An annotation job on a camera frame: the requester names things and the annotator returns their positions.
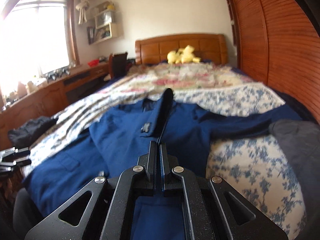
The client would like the black garment at bedside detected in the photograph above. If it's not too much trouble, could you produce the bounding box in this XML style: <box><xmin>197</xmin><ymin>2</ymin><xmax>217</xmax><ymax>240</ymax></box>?
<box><xmin>8</xmin><ymin>116</ymin><xmax>58</xmax><ymax>149</ymax></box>

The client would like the red basket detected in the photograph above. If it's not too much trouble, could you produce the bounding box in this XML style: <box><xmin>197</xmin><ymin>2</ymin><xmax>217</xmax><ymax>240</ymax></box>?
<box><xmin>87</xmin><ymin>59</ymin><xmax>100</xmax><ymax>67</ymax></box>

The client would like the window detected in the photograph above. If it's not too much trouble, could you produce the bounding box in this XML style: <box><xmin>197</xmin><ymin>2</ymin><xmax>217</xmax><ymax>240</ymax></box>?
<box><xmin>1</xmin><ymin>0</ymin><xmax>79</xmax><ymax>97</ymax></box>

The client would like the dark grey folded garment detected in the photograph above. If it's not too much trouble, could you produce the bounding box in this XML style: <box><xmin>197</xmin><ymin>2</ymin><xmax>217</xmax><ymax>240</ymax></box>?
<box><xmin>268</xmin><ymin>119</ymin><xmax>320</xmax><ymax>193</ymax></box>

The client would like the wooden louvered wardrobe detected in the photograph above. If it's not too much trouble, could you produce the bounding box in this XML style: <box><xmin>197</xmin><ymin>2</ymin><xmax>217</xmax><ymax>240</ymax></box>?
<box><xmin>228</xmin><ymin>0</ymin><xmax>319</xmax><ymax>120</ymax></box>

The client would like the wooden headboard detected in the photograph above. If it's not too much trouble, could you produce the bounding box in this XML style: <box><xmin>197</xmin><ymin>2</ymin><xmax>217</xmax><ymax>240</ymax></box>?
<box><xmin>135</xmin><ymin>33</ymin><xmax>229</xmax><ymax>65</ymax></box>

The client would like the dark wooden chair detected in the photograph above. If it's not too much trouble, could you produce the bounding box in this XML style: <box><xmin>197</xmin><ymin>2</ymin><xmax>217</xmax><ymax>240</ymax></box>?
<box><xmin>108</xmin><ymin>52</ymin><xmax>128</xmax><ymax>79</ymax></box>

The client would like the yellow plush toy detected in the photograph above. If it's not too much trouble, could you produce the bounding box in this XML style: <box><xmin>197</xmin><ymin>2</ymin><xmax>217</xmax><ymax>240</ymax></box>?
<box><xmin>167</xmin><ymin>45</ymin><xmax>201</xmax><ymax>64</ymax></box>

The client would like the tied white curtain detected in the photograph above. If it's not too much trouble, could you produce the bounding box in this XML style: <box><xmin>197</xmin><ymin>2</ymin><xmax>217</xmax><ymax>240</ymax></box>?
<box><xmin>75</xmin><ymin>0</ymin><xmax>90</xmax><ymax>25</ymax></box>

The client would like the white wall shelf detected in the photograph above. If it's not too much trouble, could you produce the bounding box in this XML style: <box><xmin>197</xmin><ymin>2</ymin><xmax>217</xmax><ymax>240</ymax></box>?
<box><xmin>86</xmin><ymin>1</ymin><xmax>119</xmax><ymax>45</ymax></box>

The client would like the navy blue suit jacket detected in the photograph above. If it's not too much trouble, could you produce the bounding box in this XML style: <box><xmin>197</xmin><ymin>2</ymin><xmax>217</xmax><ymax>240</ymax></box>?
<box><xmin>25</xmin><ymin>89</ymin><xmax>299</xmax><ymax>239</ymax></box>

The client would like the wooden desk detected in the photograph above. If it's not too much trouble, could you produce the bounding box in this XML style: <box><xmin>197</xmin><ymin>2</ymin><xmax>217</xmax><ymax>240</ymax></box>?
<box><xmin>1</xmin><ymin>63</ymin><xmax>108</xmax><ymax>150</ymax></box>

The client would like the blue floral white blanket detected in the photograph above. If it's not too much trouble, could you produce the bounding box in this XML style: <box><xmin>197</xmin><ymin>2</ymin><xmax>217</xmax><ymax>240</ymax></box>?
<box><xmin>24</xmin><ymin>67</ymin><xmax>307</xmax><ymax>240</ymax></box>

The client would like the pink floral quilt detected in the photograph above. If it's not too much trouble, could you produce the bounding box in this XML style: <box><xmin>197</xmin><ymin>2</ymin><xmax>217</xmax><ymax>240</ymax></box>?
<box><xmin>117</xmin><ymin>63</ymin><xmax>253</xmax><ymax>92</ymax></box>

